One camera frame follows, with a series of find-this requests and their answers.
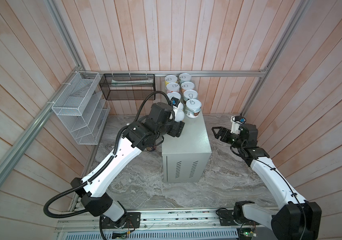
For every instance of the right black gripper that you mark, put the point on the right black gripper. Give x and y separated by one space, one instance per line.
226 132

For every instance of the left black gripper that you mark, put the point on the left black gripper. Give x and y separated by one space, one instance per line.
176 128

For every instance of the pink can pull-tab lid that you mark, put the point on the pink can pull-tab lid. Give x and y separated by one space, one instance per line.
173 87

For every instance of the yellow can pull-tab lid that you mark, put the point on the yellow can pull-tab lid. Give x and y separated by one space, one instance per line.
170 79

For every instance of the orange can pull-tab lid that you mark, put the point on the orange can pull-tab lid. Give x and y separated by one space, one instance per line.
187 86

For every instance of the green white can pull-tab lid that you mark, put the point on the green white can pull-tab lid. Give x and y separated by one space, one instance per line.
184 77

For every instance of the tall can white plastic lid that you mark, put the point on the tall can white plastic lid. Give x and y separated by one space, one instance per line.
179 112

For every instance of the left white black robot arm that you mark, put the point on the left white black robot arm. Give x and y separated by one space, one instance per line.
132 140

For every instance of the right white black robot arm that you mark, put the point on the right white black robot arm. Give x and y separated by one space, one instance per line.
296 217

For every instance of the grey metal cabinet counter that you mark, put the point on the grey metal cabinet counter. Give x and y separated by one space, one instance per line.
185 158

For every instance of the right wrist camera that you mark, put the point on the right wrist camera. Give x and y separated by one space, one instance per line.
237 122

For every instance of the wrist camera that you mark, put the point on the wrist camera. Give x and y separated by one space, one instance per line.
175 102
237 122

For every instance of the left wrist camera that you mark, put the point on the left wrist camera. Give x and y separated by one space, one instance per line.
175 102

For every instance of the black wire mesh basket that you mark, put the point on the black wire mesh basket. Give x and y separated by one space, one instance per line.
127 87

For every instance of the horizontal aluminium frame bar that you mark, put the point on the horizontal aluminium frame bar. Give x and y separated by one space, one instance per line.
210 73

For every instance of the white wire mesh shelf rack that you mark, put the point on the white wire mesh shelf rack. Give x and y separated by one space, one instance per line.
82 108

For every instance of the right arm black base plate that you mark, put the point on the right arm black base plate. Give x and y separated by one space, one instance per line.
226 217

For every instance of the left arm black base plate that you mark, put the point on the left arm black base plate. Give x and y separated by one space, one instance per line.
129 220

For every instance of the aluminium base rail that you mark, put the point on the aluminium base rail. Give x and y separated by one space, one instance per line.
164 219

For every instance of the right aluminium frame post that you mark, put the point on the right aluminium frame post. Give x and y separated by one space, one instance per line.
289 29

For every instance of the left aluminium frame bar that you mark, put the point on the left aluminium frame bar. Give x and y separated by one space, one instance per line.
15 153

